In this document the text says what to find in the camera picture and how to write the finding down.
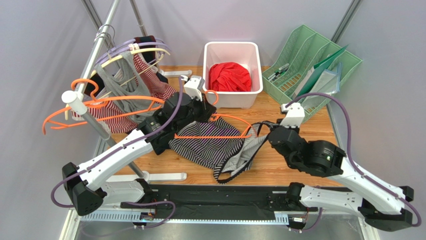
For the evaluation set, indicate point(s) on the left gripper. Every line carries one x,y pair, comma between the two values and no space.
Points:
206,109

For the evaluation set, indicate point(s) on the black white striped top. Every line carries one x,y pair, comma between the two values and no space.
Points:
228,158

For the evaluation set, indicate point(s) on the red tank top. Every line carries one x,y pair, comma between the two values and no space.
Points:
229,77

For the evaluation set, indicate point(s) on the grey garment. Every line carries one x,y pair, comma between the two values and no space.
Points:
134,78

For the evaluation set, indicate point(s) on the orange plastic hanger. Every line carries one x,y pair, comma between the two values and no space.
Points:
94,103

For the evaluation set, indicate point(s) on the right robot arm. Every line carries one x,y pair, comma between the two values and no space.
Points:
381,205

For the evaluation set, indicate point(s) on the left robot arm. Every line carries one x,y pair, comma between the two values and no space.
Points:
87,184

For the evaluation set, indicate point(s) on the red white striped top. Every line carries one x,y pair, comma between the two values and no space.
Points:
127,124

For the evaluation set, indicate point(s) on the white plastic basket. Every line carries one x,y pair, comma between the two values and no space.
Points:
244,53

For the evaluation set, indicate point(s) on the dark navy garment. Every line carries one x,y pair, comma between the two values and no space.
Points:
149,57

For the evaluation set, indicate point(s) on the pens in organizer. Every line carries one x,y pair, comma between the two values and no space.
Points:
281,70

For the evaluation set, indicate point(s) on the metal clothes rack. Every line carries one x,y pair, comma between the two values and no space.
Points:
102,38

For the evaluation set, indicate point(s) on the green folder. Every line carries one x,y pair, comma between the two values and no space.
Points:
315,73

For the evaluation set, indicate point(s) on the clear document pouch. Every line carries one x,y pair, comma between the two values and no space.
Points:
328,83

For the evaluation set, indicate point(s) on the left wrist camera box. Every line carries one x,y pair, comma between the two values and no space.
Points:
193,86

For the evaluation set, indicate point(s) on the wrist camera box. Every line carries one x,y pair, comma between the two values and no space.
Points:
294,115
193,86

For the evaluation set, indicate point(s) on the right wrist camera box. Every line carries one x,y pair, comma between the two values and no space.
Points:
294,115

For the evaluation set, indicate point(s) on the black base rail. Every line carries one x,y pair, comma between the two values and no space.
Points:
222,202

